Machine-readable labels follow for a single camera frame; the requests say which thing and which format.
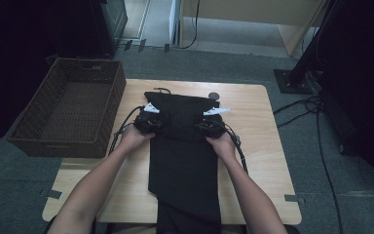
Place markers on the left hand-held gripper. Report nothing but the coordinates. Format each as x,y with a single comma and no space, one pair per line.
146,123

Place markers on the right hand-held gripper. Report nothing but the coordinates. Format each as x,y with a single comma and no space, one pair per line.
212,126

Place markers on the black pants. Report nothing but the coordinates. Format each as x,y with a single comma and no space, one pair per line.
183,156

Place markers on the brown wicker basket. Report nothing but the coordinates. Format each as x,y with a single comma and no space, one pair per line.
74,107

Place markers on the person's left hand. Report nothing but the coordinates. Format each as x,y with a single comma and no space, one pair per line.
133,139

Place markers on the person's right hand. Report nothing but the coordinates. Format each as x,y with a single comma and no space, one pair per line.
224,146

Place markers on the black round table grommet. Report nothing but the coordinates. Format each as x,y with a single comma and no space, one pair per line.
214,95

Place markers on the black metal stand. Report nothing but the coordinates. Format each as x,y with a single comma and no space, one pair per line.
292,81

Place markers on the dark cabinet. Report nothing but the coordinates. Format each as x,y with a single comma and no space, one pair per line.
110,26

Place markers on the white board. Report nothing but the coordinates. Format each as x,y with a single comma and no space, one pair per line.
174,19

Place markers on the person's beige clothing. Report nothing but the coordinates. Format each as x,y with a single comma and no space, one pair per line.
133,231

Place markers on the light wooden cabinet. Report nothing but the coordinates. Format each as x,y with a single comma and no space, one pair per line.
240,9

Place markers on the black chair armrest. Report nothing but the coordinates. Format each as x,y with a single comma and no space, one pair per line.
292,230

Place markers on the dark curtain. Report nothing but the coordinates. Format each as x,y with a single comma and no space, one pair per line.
13,32
370,81

